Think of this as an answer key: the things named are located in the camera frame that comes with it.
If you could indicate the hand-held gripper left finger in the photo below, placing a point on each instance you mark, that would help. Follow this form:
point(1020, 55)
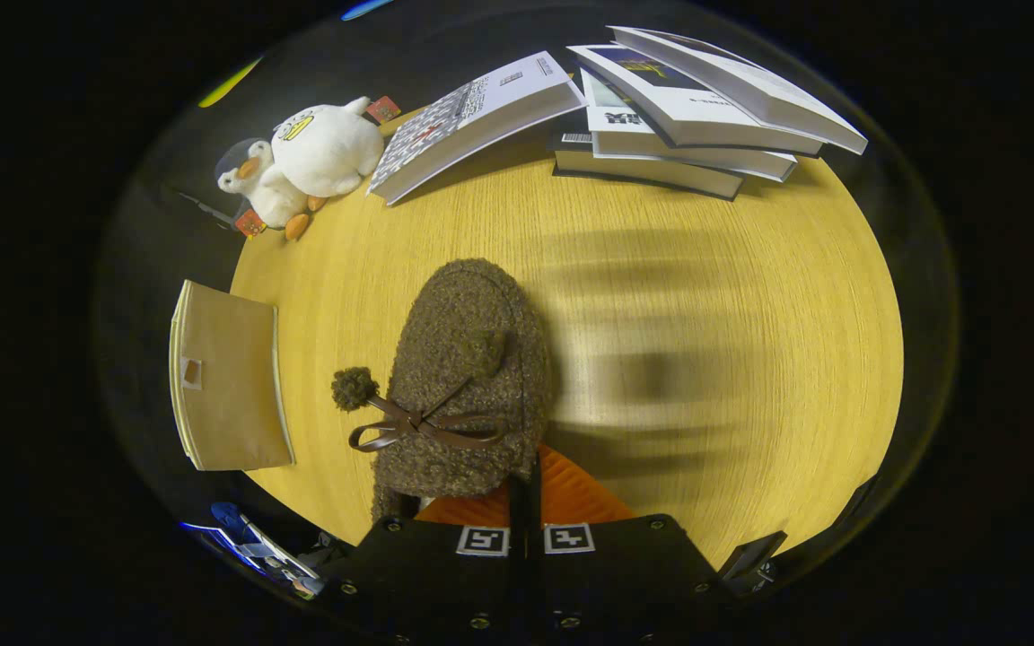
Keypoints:
point(418, 574)

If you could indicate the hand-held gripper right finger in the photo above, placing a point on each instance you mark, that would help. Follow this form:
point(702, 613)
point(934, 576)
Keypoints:
point(625, 570)

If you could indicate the brown fuzzy shoe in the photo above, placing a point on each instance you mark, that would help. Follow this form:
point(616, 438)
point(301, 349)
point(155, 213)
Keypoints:
point(472, 332)

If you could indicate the beige fabric storage box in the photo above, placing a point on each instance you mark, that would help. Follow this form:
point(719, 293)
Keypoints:
point(230, 386)

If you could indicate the blue cloth object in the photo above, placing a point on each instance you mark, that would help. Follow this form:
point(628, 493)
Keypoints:
point(225, 519)

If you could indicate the dark thick book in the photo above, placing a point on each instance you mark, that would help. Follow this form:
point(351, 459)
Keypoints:
point(652, 169)

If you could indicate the grey penguin plush toy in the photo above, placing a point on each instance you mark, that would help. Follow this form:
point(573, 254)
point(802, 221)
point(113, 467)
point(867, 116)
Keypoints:
point(261, 193)

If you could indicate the white duck plush toy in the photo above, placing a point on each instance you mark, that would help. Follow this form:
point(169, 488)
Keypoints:
point(328, 148)

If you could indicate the black backdrop cloth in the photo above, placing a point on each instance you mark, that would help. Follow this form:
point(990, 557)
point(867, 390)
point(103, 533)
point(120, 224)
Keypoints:
point(158, 224)

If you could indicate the grey patterned white book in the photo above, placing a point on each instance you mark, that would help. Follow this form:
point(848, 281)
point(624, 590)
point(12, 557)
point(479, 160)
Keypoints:
point(472, 117)

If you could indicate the plain white book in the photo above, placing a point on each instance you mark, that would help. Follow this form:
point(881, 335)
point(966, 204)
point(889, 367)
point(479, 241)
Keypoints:
point(750, 81)

